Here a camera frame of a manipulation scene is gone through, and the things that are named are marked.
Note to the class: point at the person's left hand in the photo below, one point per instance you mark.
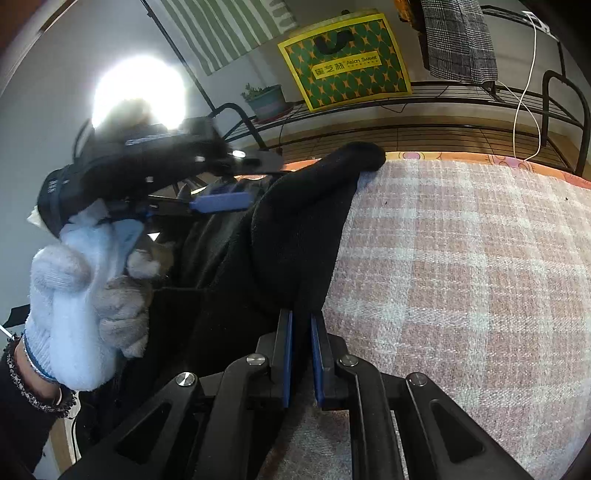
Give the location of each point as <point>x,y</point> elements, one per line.
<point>69,300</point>

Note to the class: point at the person's left forearm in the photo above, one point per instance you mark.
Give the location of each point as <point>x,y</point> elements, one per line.
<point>18,415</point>

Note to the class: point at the grey plaid cloth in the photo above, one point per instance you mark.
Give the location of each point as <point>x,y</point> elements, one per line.
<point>457,37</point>

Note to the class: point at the black garment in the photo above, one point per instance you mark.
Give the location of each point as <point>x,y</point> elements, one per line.
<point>295,221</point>

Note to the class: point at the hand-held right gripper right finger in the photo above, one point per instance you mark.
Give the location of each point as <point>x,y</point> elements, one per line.
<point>317,360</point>

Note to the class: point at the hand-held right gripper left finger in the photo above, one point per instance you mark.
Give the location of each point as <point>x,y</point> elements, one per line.
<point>286,360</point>

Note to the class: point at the black lamp stand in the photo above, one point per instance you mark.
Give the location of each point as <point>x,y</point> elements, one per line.
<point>184,68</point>

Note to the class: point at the potted plant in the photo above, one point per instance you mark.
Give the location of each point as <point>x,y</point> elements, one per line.
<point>268,104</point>

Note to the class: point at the bright lamp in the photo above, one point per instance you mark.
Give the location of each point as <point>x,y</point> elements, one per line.
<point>138,87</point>

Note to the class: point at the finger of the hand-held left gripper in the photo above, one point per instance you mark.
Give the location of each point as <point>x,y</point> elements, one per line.
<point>258,161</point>
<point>221,202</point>

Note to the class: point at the yellow green patterned bag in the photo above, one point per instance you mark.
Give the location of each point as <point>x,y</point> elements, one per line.
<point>346,64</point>

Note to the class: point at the black metal rack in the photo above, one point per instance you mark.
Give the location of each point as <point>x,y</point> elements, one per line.
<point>461,87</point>

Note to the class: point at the green white striped cloth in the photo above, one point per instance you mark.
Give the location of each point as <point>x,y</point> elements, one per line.
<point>217,32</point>

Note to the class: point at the orange cloth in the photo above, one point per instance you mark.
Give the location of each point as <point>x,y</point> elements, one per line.
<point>408,11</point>

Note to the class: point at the plaid pink blanket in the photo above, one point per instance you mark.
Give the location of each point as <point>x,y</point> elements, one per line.
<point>461,277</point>

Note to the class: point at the orange patterned bed sheet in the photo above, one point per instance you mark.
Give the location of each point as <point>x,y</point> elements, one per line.
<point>461,157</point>

